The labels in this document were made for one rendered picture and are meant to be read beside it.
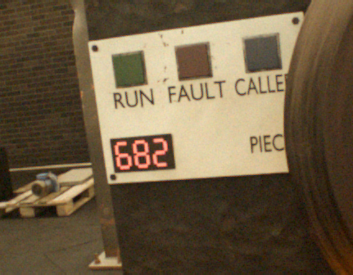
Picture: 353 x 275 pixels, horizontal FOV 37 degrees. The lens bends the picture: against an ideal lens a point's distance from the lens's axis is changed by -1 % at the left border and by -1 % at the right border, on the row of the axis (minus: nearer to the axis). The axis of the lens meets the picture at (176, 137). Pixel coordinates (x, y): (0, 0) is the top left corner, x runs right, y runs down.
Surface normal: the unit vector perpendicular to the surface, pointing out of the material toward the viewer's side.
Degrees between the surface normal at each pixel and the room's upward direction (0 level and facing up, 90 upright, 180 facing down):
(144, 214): 90
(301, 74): 90
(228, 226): 90
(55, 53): 90
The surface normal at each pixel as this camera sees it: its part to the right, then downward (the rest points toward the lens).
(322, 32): -0.26, 0.16
